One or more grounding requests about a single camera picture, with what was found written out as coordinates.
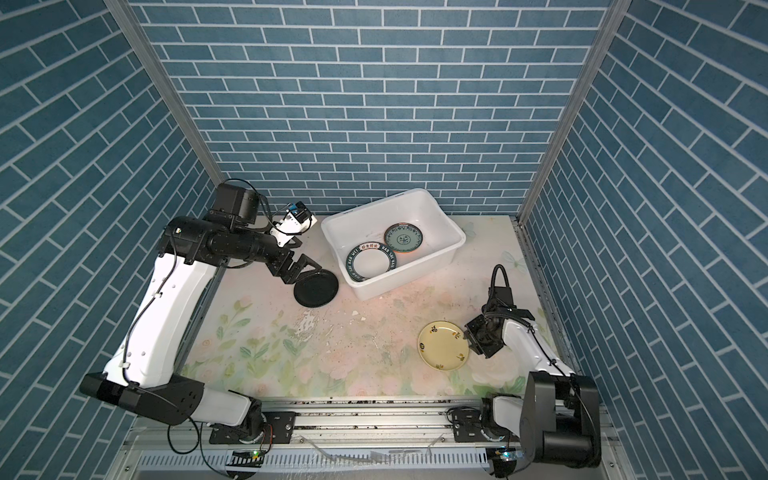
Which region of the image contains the green patterned small plate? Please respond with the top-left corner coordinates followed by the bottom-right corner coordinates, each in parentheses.
top-left (384, 222), bottom-right (424, 253)

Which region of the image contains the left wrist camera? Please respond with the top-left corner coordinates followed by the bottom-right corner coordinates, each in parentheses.
top-left (270, 202), bottom-right (317, 247)

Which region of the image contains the right aluminium corner post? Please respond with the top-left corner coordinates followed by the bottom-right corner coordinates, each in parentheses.
top-left (517, 0), bottom-right (631, 228)

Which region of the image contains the green rim plate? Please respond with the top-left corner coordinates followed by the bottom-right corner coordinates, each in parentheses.
top-left (345, 241), bottom-right (397, 282)

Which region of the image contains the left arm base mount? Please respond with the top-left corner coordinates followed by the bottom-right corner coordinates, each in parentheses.
top-left (209, 411), bottom-right (297, 445)

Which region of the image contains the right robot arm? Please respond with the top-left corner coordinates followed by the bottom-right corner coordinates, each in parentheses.
top-left (465, 286), bottom-right (601, 469)

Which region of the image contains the left aluminium corner post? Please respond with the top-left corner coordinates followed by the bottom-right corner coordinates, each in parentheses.
top-left (104, 0), bottom-right (225, 184)

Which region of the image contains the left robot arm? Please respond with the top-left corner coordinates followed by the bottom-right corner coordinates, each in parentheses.
top-left (79, 179), bottom-right (322, 440)

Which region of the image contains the cream yellow plate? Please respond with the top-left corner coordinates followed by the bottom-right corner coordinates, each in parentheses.
top-left (417, 321), bottom-right (469, 371)

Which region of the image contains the black round plate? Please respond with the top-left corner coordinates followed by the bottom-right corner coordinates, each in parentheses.
top-left (293, 269), bottom-right (339, 308)

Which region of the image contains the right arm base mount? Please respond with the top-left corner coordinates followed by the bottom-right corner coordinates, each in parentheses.
top-left (445, 406), bottom-right (519, 443)

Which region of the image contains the aluminium corner post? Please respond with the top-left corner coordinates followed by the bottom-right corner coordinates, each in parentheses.
top-left (104, 0), bottom-right (225, 184)
top-left (517, 0), bottom-right (631, 228)

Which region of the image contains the aluminium rail frame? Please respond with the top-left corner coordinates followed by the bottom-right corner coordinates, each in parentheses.
top-left (106, 399), bottom-right (635, 479)

